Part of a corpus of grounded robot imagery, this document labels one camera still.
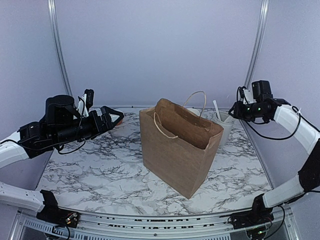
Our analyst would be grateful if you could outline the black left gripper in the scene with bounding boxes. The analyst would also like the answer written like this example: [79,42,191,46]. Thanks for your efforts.
[53,105,124,146]

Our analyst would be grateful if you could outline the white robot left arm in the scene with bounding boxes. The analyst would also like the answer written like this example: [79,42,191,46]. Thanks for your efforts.
[0,89,124,226]

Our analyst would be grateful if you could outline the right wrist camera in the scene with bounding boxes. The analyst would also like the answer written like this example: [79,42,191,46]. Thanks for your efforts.
[236,86,254,105]

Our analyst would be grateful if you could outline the left aluminium frame post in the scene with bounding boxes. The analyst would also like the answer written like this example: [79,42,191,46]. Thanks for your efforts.
[47,0,73,96]

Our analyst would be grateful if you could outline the brown paper bag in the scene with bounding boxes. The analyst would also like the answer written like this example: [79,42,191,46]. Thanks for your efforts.
[139,98,224,199]

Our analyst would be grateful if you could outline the aluminium front rail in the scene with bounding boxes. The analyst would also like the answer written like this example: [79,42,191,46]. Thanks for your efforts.
[9,206,300,240]

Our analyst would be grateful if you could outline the right aluminium frame post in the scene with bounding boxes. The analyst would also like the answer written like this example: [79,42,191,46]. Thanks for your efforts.
[244,0,270,88]

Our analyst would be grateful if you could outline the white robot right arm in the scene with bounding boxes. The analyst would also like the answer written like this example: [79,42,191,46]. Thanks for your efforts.
[228,80,320,228]

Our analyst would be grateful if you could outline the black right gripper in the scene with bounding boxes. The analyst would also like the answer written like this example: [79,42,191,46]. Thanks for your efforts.
[228,100,266,122]

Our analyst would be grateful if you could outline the white wrapped straw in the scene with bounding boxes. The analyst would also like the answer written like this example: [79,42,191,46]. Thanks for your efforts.
[212,99,221,121]

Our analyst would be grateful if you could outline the stack of white paper cups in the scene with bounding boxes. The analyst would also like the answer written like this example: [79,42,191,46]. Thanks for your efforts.
[187,108,201,117]

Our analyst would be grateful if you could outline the aluminium frame post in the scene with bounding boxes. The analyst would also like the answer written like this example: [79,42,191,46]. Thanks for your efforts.
[47,0,73,96]
[244,0,270,88]

